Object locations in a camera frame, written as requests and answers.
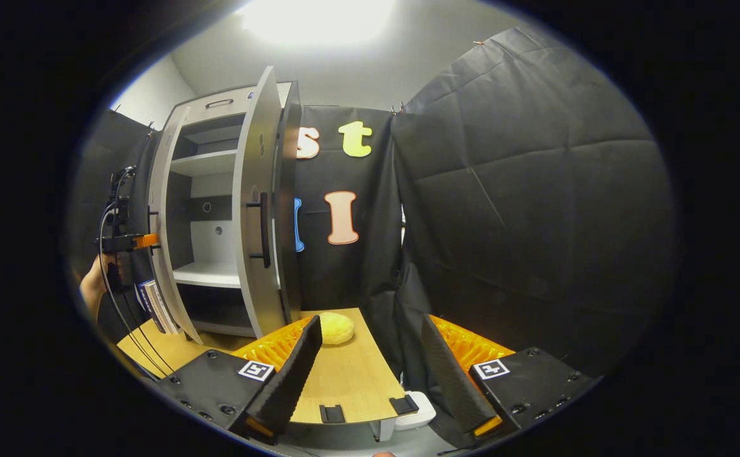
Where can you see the grey double-door shoe cabinet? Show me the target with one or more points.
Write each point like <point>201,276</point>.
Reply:
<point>289,222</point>

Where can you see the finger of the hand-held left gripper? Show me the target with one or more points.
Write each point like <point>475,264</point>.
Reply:
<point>146,240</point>

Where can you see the grey cabinet drawer front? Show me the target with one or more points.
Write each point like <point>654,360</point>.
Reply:
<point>230,101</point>

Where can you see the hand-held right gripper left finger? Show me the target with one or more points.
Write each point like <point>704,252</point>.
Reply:
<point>294,374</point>

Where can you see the yellow round sponge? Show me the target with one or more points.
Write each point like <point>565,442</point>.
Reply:
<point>336,329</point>

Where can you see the grey cabinet door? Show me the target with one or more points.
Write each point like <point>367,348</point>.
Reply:
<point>157,190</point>
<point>252,158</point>

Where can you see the grey cabinet shelf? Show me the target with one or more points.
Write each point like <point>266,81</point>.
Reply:
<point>205,163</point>
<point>208,275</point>

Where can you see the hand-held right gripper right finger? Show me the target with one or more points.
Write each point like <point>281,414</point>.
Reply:
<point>449,374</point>

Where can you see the ceiling light panel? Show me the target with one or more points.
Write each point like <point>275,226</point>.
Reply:
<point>316,19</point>

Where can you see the black backdrop cloth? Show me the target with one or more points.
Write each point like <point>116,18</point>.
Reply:
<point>535,190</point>

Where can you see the black table clamp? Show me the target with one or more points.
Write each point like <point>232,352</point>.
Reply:
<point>332,414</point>
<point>403,405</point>

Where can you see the blue spine book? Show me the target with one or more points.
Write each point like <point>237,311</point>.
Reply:
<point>145,301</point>

